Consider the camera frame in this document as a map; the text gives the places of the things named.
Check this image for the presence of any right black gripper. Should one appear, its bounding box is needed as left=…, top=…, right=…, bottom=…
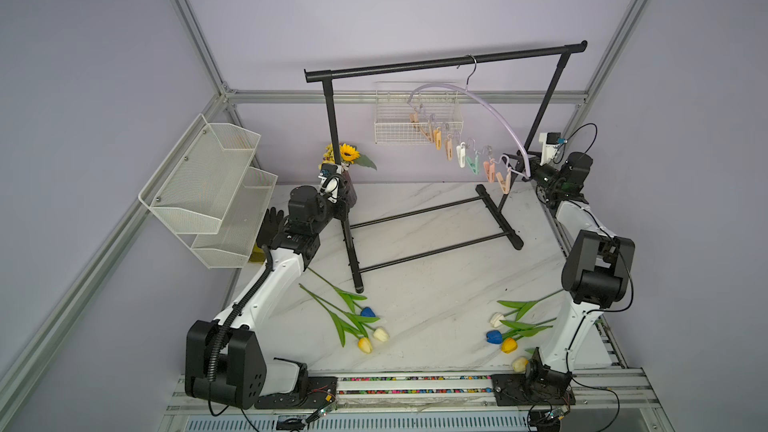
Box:
left=501, top=151, right=562, bottom=192

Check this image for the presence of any purple clip hanger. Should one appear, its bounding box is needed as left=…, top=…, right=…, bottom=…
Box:
left=407, top=54, right=533, bottom=192

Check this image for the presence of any blue tulip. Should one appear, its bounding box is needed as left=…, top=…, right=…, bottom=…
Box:
left=308, top=267, right=376, bottom=318
left=485, top=319, right=555, bottom=345

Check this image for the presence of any black clothes rack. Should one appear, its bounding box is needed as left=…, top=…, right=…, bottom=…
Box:
left=304, top=40, right=589, bottom=295

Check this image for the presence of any white tulip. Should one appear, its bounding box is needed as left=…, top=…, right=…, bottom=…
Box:
left=489, top=290, right=560, bottom=328
left=299, top=284, right=391, bottom=344

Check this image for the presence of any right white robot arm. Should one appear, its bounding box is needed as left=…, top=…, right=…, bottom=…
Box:
left=522, top=152, right=635, bottom=404

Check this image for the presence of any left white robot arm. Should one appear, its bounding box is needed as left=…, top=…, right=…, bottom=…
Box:
left=184, top=170, right=356, bottom=410

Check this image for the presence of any sunflower bouquet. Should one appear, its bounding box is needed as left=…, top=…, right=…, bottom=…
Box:
left=318, top=143, right=377, bottom=170

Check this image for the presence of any black and yellow glove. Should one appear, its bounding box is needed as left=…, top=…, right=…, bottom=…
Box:
left=248, top=207, right=286, bottom=263

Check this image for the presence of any white mesh shelf basket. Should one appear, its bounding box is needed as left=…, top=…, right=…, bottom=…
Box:
left=138, top=116, right=278, bottom=269

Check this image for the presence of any yellow tulip left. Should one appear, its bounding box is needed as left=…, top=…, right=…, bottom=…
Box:
left=329, top=312, right=374, bottom=354

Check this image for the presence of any yellow tulip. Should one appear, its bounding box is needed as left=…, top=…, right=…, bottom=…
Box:
left=500, top=336, right=518, bottom=354
left=329, top=312, right=374, bottom=354

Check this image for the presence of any yellow tulip right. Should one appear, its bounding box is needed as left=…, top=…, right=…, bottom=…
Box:
left=500, top=336, right=518, bottom=354

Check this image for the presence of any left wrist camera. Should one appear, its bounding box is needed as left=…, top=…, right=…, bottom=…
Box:
left=319, top=162, right=340, bottom=190

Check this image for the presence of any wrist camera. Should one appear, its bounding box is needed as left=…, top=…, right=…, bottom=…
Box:
left=319, top=162, right=340, bottom=190
left=539, top=132, right=567, bottom=166

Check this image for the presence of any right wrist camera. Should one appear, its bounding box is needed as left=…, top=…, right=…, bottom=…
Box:
left=539, top=132, right=567, bottom=166

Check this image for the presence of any white wire wall basket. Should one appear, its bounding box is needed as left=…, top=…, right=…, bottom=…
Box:
left=374, top=81, right=464, bottom=145

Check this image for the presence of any metal base rail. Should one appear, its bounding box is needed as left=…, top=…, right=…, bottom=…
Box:
left=159, top=368, right=673, bottom=431

